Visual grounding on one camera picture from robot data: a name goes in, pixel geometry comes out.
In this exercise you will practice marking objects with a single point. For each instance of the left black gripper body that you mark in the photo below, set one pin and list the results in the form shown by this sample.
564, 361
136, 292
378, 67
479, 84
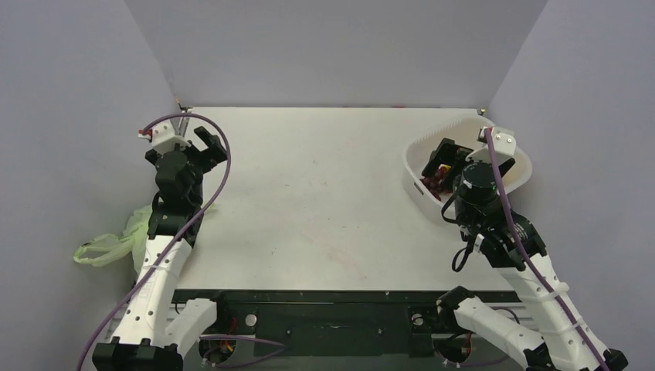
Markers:
197, 188

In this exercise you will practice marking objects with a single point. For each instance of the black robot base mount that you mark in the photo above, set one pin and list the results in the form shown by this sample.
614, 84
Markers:
253, 326

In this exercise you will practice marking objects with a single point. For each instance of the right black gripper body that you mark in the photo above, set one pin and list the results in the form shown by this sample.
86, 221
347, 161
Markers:
449, 158

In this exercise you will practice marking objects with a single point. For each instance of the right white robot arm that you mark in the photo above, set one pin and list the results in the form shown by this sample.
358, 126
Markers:
513, 247

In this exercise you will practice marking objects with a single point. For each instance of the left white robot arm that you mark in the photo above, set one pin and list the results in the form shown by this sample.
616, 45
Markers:
145, 338

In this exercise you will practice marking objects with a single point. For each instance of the green plastic bag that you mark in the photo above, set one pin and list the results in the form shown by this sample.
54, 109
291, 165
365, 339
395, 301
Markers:
108, 248

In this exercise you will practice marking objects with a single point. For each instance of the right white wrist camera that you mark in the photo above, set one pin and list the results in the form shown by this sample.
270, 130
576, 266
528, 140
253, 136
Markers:
495, 141

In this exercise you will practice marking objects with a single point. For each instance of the white plastic basket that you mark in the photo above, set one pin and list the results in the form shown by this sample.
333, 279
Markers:
464, 131

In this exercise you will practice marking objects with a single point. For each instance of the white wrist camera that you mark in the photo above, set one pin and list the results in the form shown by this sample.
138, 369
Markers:
163, 138
495, 141

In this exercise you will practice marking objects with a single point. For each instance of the purple fake grapes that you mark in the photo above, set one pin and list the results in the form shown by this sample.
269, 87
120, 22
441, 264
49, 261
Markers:
435, 185

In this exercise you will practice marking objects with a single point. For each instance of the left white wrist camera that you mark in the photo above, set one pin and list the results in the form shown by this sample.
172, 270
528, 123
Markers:
163, 138

